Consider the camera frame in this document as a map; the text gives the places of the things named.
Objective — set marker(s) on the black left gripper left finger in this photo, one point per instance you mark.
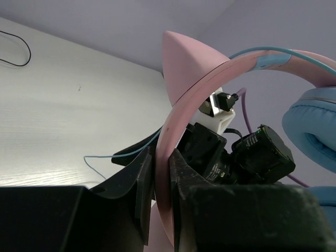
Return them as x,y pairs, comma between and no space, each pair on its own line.
112,216

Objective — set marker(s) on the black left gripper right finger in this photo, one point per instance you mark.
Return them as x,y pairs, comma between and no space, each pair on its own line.
209,217

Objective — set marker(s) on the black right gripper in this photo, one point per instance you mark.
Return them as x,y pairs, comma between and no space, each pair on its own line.
202,149

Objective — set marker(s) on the pink blue cat-ear headphones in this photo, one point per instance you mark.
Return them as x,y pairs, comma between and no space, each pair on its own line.
194,70

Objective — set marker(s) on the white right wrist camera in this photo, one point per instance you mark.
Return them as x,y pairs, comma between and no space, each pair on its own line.
214,112

